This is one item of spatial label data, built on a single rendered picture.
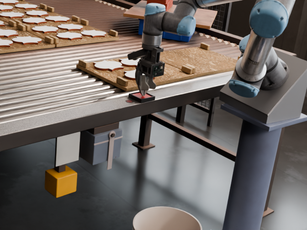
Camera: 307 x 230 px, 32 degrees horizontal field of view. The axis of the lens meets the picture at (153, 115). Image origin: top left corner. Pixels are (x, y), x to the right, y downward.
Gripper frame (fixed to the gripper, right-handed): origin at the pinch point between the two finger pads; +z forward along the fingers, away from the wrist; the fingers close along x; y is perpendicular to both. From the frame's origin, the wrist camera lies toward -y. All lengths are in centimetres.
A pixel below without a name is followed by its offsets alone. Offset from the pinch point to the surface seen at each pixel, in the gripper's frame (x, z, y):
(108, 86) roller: -3.5, 2.8, -16.7
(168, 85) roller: 21.8, 2.9, -6.6
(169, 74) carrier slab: 29.1, 0.8, -13.7
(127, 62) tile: 20.7, -0.3, -32.9
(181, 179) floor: 96, 95, -54
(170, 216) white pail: 20, 62, 7
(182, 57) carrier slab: 55, 1, -30
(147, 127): 109, 79, -102
